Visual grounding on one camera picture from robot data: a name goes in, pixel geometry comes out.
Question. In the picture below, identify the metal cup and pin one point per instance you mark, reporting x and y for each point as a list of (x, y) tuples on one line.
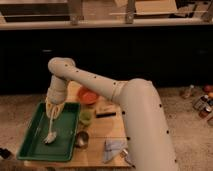
[(82, 139)]

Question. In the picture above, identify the metal clip tool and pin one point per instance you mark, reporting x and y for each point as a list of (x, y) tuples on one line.
[(125, 155)]

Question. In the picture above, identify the black object at left edge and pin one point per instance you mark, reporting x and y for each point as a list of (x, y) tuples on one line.
[(5, 153)]

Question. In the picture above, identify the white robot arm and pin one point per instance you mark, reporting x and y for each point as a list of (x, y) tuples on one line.
[(150, 143)]

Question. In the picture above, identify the dark red jar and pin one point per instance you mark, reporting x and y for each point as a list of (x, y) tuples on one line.
[(205, 111)]

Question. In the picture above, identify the wooden board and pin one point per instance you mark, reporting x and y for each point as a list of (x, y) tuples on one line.
[(100, 129)]

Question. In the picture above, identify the clear bottle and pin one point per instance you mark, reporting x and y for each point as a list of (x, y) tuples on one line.
[(187, 92)]

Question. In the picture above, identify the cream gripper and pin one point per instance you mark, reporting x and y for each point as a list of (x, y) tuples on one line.
[(57, 98)]

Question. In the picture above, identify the red round object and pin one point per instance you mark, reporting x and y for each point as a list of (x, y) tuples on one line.
[(208, 88)]

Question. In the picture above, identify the orange bowl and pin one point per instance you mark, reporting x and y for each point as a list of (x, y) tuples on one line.
[(86, 96)]

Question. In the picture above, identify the wooden counter rail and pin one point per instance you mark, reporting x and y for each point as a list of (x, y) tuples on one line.
[(103, 24)]

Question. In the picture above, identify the green plastic tray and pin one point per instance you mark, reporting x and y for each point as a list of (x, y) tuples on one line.
[(61, 149)]

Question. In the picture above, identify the blue grey cloth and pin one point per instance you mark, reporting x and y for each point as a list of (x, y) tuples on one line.
[(112, 148)]

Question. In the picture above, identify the green cup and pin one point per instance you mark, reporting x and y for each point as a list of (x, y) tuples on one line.
[(86, 116)]

